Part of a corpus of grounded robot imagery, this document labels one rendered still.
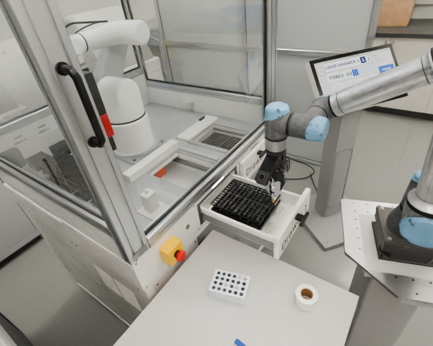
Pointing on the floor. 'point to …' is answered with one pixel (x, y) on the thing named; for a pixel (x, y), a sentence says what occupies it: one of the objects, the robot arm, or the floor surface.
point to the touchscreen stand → (332, 181)
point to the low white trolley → (207, 259)
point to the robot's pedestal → (370, 305)
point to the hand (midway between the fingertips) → (272, 194)
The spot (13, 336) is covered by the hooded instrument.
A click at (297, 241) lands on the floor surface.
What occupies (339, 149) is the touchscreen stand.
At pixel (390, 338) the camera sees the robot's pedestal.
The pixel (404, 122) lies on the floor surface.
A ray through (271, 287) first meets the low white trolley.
